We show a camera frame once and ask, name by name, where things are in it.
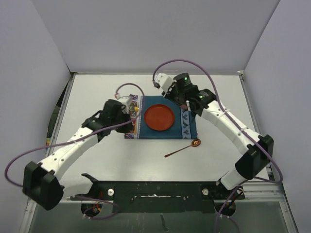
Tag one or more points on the blue patterned placemat cloth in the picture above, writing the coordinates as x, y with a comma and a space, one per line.
184, 126

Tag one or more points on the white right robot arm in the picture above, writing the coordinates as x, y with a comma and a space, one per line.
253, 147

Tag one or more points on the copper spoon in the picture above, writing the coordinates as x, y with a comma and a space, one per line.
194, 143

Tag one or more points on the copper fork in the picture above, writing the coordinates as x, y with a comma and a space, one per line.
135, 122

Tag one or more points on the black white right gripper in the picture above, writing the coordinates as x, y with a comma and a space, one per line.
168, 91

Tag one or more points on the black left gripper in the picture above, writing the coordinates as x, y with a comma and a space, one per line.
127, 128

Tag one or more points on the aluminium front rail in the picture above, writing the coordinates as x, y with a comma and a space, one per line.
155, 191

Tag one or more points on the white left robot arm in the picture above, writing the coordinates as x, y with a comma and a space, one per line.
42, 180

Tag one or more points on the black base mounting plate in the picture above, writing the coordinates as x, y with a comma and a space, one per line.
154, 204

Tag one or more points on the red round plate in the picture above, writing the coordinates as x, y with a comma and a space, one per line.
159, 117

